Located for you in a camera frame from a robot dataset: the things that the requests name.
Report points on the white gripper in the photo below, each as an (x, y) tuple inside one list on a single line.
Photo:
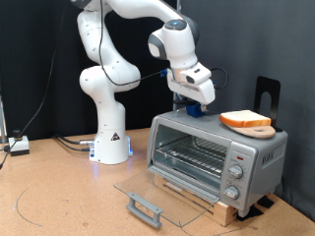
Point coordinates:
[(197, 90)]

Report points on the white bread slice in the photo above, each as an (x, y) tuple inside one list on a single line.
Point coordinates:
[(244, 118)]

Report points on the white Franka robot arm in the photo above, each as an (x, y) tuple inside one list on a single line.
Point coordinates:
[(108, 141)]

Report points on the silver oven knob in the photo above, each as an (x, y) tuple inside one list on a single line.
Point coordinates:
[(232, 192), (236, 171)]

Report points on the silver toaster oven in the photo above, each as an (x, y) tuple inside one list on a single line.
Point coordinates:
[(259, 154)]

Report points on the round wooden cutting board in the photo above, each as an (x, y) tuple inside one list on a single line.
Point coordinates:
[(259, 131)]

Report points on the black metal bookend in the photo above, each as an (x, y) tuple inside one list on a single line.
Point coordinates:
[(262, 86)]

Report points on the vertical metal pole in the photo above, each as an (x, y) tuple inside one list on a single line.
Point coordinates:
[(178, 3)]

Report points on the slotted wooden block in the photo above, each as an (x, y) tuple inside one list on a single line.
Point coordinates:
[(226, 213)]

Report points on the black foam pad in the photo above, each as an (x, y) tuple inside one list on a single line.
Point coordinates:
[(265, 201), (250, 213)]

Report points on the emergency stop button box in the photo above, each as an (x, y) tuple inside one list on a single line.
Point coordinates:
[(19, 144)]

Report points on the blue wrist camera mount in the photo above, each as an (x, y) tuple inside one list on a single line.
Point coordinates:
[(163, 72)]

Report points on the metal frame post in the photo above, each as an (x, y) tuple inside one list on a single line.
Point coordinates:
[(2, 121)]

